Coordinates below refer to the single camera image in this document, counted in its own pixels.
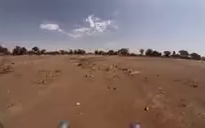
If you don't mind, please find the row of trees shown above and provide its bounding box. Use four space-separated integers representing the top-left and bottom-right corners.
0 43 205 62

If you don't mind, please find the robot's own part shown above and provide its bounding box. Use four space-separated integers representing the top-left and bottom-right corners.
129 121 142 128
58 119 71 128

